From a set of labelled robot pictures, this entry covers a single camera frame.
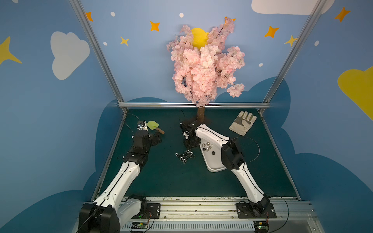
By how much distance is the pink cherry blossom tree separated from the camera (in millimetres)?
628

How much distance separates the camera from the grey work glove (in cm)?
111

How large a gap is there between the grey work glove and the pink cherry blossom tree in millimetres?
459
